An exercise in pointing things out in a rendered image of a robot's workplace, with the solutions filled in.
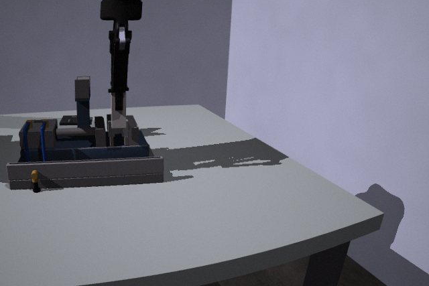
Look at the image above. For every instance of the grey block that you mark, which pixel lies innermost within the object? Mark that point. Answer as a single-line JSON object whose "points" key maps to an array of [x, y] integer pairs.
{"points": [[112, 132]]}

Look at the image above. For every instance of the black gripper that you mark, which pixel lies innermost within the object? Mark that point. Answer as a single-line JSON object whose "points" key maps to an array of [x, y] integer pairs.
{"points": [[120, 11]]}

